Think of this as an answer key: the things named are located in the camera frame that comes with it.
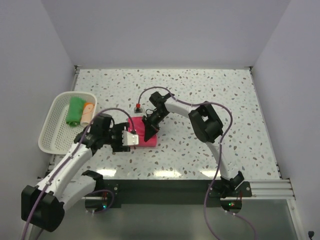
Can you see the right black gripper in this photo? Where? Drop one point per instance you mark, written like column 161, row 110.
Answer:
column 151, row 128

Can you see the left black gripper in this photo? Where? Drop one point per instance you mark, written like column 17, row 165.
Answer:
column 118, row 146

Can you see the pink towel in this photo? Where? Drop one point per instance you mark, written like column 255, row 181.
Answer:
column 137, row 126

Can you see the green towel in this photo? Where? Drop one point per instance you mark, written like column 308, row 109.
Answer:
column 75, row 111

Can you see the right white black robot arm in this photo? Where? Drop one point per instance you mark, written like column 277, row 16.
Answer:
column 207, row 127

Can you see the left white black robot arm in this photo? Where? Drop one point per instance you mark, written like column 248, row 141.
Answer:
column 45, row 204

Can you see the rolled orange white towel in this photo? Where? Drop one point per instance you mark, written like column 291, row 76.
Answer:
column 87, row 114

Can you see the white plastic basket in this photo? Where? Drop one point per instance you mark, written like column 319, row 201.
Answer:
column 56, row 136

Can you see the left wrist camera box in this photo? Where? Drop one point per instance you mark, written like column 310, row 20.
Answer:
column 129, row 139

